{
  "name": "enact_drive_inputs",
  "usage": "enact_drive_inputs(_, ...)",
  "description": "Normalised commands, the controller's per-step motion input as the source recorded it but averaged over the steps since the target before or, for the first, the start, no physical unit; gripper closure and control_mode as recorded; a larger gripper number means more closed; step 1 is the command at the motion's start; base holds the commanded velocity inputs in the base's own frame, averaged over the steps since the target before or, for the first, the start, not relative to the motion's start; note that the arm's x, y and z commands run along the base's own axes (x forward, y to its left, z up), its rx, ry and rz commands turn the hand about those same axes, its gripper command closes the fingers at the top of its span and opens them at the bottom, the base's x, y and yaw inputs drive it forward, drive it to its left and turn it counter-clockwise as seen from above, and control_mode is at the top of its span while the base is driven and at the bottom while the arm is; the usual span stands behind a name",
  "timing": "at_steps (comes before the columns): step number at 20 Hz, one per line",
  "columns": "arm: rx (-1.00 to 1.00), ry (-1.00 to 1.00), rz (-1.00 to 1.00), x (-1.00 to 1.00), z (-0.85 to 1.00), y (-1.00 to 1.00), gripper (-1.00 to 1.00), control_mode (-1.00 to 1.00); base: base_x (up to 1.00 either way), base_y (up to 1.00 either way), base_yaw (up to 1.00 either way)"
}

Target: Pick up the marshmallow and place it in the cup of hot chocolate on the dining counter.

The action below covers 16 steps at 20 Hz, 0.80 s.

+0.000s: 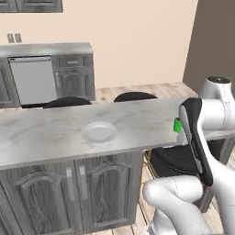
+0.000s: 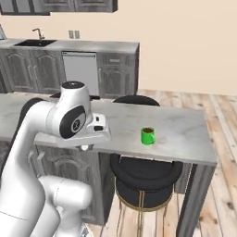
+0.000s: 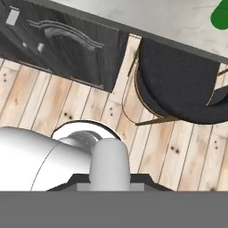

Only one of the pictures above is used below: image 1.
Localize grey wooden cupboard door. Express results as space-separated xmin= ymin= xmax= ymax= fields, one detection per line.
xmin=74 ymin=152 xmax=144 ymax=234
xmin=0 ymin=161 xmax=81 ymax=235

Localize black round stool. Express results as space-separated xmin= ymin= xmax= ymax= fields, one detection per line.
xmin=144 ymin=138 xmax=228 ymax=213
xmin=42 ymin=95 xmax=93 ymax=109
xmin=113 ymin=91 xmax=159 ymax=103

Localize green cup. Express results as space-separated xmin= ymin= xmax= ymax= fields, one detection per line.
xmin=173 ymin=117 xmax=184 ymax=133

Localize silver cupboard door handle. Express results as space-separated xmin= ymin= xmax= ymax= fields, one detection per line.
xmin=65 ymin=167 xmax=76 ymax=202
xmin=78 ymin=165 xmax=89 ymax=200

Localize grey cupboard run with counter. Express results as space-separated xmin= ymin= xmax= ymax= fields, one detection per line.
xmin=0 ymin=42 xmax=96 ymax=109

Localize white plate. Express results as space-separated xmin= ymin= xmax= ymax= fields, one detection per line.
xmin=80 ymin=120 xmax=119 ymax=144

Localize silver dishwasher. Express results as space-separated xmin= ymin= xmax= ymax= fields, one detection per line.
xmin=7 ymin=55 xmax=58 ymax=106

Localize grey wall cupboards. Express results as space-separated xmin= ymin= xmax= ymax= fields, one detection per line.
xmin=0 ymin=0 xmax=64 ymax=14

